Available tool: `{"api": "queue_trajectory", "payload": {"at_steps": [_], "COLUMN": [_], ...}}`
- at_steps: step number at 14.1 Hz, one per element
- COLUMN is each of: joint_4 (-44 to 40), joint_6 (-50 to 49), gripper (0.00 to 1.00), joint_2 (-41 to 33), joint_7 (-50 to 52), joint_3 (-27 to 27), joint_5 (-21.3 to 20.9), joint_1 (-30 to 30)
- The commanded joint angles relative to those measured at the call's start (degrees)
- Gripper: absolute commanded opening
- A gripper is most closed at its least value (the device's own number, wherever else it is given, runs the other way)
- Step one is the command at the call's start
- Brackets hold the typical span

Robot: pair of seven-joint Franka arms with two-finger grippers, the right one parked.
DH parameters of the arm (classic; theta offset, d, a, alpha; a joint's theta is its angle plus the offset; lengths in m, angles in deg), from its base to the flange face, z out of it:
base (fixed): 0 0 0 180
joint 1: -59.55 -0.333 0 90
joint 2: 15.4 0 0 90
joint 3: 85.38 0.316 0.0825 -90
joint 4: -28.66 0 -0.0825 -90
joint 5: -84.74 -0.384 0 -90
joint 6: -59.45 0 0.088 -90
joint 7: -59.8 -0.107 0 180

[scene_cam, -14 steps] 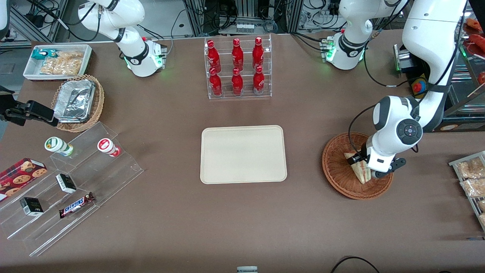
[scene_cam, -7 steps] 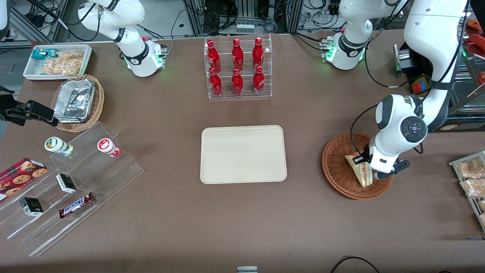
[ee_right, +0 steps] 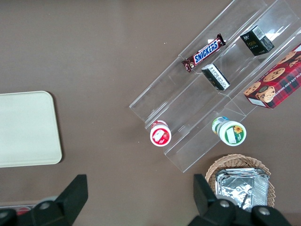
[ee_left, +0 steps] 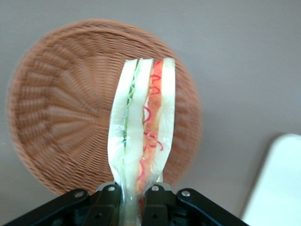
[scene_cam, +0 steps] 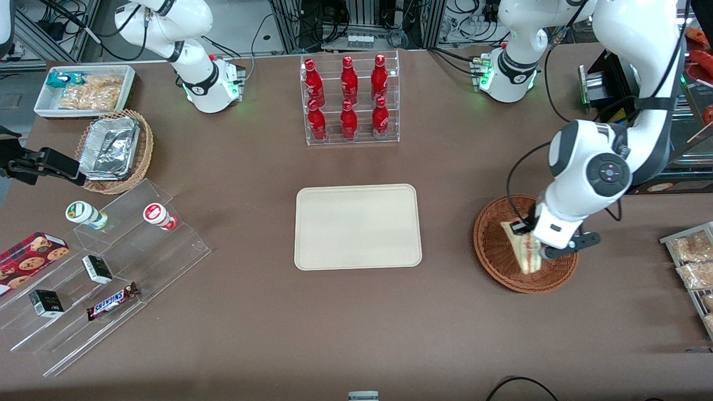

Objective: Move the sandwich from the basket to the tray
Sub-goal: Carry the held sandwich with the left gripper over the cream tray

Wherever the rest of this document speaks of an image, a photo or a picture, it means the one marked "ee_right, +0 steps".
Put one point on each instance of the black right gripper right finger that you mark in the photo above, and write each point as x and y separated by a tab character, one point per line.
207	200

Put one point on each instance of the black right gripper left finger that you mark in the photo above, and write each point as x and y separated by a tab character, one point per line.
73	197

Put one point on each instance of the light wicker basket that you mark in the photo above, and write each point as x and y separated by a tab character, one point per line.
225	162

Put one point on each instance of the cream plastic serving tray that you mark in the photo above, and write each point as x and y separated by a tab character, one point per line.
26	129

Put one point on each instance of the stack of foil trays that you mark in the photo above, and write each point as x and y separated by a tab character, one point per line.
244	188

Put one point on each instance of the red soda bottle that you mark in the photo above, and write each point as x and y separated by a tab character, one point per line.
22	210

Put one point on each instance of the clear acrylic bottle rack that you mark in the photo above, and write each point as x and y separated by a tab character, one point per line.
7	206

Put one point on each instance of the green lid yogurt cup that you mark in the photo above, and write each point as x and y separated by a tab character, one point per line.
231	134

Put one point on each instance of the red lid yogurt cup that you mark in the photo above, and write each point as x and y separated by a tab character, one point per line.
160	135

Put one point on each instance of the clear acrylic stepped shelf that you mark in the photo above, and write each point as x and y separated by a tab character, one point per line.
188	99

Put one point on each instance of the small black carton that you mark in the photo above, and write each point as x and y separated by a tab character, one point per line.
216	77
255	41

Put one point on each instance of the red plaid cookie box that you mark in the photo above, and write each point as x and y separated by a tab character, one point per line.
279	84

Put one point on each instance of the Snickers chocolate bar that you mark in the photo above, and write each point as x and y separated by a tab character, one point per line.
204	53

